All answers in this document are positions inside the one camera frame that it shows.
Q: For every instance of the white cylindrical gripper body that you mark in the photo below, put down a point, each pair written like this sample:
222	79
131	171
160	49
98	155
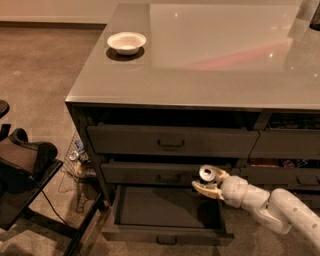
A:
234	187

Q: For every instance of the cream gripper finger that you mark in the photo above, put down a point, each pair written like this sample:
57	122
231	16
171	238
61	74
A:
208	190
219	174

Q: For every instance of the dark blue pepsi can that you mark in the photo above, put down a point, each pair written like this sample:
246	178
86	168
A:
207	173

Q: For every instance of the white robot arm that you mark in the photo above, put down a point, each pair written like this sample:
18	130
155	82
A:
278	210

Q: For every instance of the middle right drawer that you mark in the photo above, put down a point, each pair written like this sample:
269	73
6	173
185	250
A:
303	179

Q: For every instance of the top right drawer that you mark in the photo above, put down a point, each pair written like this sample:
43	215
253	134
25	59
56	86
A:
287	144

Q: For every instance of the open bottom left drawer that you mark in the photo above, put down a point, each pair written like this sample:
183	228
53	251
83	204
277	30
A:
166	216

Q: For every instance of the middle left drawer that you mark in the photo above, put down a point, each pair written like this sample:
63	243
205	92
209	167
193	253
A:
155	173

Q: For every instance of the top left drawer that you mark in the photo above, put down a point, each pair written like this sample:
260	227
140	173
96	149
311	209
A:
176	141

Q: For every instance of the dark grey cabinet counter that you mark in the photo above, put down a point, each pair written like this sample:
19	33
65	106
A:
250	65

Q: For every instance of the white paper bowl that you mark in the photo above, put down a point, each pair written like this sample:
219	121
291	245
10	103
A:
126	43

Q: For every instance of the black office chair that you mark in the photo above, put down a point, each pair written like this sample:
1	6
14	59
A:
25	169

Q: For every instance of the wire basket with items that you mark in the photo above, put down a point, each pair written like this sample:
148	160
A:
77	174

